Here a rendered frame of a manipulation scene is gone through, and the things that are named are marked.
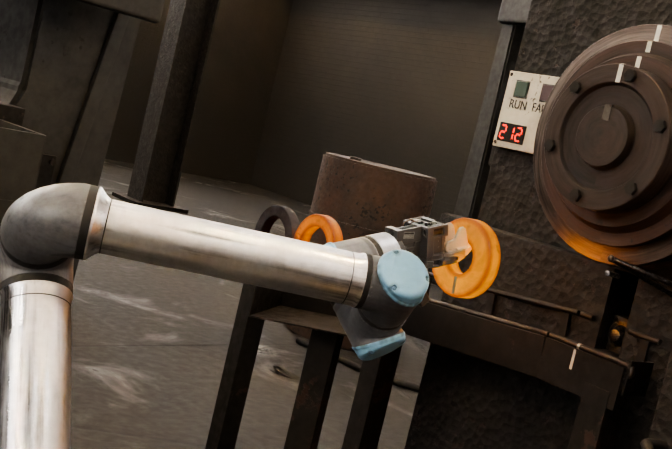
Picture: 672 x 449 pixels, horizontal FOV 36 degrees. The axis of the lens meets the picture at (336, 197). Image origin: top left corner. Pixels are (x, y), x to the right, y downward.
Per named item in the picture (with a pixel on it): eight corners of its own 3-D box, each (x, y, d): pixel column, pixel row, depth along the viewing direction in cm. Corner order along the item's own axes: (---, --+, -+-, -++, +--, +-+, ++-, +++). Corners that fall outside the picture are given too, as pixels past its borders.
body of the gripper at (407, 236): (452, 223, 193) (403, 234, 186) (450, 267, 195) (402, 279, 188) (425, 214, 199) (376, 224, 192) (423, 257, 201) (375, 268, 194)
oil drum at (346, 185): (348, 322, 555) (386, 162, 549) (421, 357, 509) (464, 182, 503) (259, 316, 517) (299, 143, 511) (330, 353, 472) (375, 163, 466)
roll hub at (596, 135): (544, 197, 207) (578, 61, 206) (662, 228, 186) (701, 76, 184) (526, 193, 204) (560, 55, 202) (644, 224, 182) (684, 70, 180)
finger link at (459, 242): (484, 224, 199) (449, 231, 194) (482, 253, 201) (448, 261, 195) (473, 220, 202) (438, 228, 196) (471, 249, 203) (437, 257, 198)
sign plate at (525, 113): (497, 146, 244) (515, 72, 243) (584, 165, 224) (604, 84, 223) (490, 144, 243) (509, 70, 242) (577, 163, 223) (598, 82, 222)
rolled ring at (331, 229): (300, 296, 273) (310, 297, 275) (341, 261, 261) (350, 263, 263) (285, 236, 282) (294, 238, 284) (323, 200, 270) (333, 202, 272)
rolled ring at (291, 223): (295, 207, 279) (305, 209, 281) (258, 202, 293) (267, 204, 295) (285, 275, 278) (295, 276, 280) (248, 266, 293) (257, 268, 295)
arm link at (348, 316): (374, 344, 169) (341, 280, 173) (353, 372, 178) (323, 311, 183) (421, 327, 173) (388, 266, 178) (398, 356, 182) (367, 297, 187)
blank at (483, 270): (450, 215, 210) (439, 213, 207) (507, 225, 197) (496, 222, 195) (436, 290, 209) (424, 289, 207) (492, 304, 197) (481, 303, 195)
